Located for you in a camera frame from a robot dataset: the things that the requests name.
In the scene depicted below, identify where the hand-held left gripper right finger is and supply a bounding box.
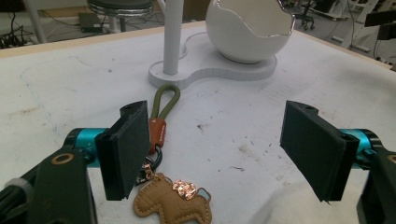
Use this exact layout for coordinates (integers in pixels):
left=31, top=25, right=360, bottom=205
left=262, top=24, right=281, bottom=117
left=279, top=100, right=379, bottom=203

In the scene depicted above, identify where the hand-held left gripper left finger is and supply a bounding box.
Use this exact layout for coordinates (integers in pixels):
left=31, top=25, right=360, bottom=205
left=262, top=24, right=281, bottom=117
left=64, top=100, right=151, bottom=202

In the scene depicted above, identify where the brown leather horse keychain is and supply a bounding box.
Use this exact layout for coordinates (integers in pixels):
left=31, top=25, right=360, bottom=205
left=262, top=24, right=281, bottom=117
left=133, top=83, right=213, bottom=224

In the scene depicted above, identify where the white stand with pole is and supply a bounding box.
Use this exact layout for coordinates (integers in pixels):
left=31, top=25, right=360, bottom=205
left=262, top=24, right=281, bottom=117
left=148, top=0, right=278, bottom=91

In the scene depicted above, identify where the dark flat box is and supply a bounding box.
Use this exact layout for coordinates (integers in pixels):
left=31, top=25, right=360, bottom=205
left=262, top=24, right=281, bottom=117
left=77, top=12, right=104, bottom=34

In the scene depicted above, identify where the black office chair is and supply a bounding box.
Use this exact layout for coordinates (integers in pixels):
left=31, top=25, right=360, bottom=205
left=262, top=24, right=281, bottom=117
left=290, top=0, right=321, bottom=32

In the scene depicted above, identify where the white eggshell-shaped bowl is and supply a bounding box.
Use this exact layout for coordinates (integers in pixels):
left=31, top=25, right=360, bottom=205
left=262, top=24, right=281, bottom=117
left=205, top=0, right=296, bottom=64

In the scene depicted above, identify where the round stool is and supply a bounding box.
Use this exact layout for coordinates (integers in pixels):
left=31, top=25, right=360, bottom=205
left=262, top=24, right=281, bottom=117
left=86, top=0, right=154, bottom=34

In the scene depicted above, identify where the black monitor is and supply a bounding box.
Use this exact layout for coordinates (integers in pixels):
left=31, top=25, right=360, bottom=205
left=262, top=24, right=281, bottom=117
left=363, top=8, right=396, bottom=41

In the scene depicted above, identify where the white metal stand leg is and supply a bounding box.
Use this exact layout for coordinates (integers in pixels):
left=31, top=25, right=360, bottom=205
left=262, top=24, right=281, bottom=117
left=22, top=0, right=49, bottom=45

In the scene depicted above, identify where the black cable bundle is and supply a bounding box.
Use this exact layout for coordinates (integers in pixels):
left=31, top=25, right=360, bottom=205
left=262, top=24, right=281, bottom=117
left=0, top=12, right=34, bottom=50

